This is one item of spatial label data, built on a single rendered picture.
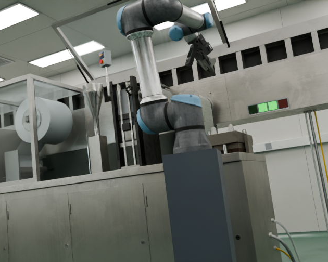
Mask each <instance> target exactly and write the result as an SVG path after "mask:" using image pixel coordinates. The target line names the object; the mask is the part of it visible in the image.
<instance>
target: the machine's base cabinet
mask: <svg viewBox="0 0 328 262"><path fill-rule="evenodd" d="M223 169H224V176H225V184H226V191H227V195H228V203H229V210H230V217H231V224H232V231H233V238H234V245H235V252H236V260H237V262H282V257H281V251H279V250H274V246H276V247H277V248H279V249H280V244H279V241H278V240H276V239H274V238H269V233H270V232H272V234H273V235H275V236H277V237H278V234H277V227H276V223H275V222H272V221H271V219H272V218H274V220H275V214H274V208H273V202H272V195H271V189H270V183H269V176H268V170H267V164H266V161H236V162H228V163H223ZM0 262H175V261H174V253H173V244H172V235H171V227H170V218H169V210H168V201H167V193H166V184H165V175H164V172H156V173H149V174H141V175H134V176H126V177H119V178H112V179H104V180H97V181H89V182H82V183H77V184H70V185H62V186H55V187H48V188H40V189H33V190H25V191H18V192H10V193H3V194H0Z"/></svg>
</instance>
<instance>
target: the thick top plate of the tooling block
mask: <svg viewBox="0 0 328 262"><path fill-rule="evenodd" d="M244 134H245V133H242V132H239V131H236V130H235V131H231V132H225V133H219V134H213V135H208V139H209V141H210V143H211V145H212V147H214V146H220V145H223V144H231V143H237V142H239V143H244V144H245V140H244Z"/></svg>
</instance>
